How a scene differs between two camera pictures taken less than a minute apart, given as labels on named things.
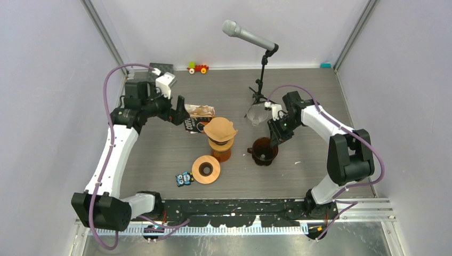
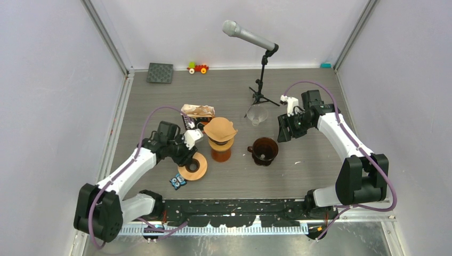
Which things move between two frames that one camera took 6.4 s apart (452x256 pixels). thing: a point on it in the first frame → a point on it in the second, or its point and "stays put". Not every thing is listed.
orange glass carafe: x=222 y=156 stays put
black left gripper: x=177 y=116 → x=186 y=156
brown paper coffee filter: x=220 y=129 stays put
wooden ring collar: x=202 y=162 → x=197 y=175
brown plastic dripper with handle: x=262 y=153 stays put
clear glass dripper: x=256 y=113 stays put
